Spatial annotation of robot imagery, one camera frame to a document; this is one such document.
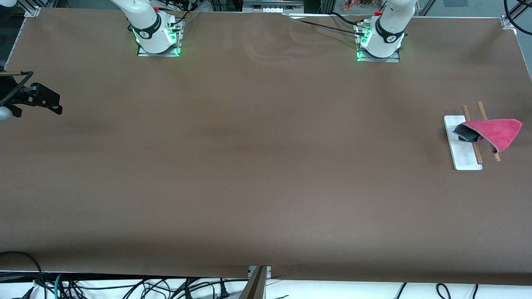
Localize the pink microfibre towel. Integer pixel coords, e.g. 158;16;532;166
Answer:
452;118;523;154

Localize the brown table cover sheet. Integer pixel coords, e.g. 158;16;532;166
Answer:
0;7;532;286

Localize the grey metal box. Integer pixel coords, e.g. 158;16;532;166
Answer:
242;0;304;13

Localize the orange red background object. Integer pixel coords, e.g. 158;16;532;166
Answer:
343;0;377;11

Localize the white rectangular tray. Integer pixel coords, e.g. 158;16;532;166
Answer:
443;101;501;171

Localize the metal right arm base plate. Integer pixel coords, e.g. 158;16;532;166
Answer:
137;21;182;57

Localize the thick black arched floor cable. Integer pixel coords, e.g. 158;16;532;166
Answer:
0;251;46;299

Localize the tangled black floor cable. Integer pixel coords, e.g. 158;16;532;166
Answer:
62;277;250;299

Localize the aluminium post with bracket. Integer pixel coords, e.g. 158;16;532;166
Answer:
239;266;271;299

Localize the long black table cable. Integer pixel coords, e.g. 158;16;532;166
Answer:
287;12;368;36

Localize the short black table cable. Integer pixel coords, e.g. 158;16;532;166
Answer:
330;12;366;25

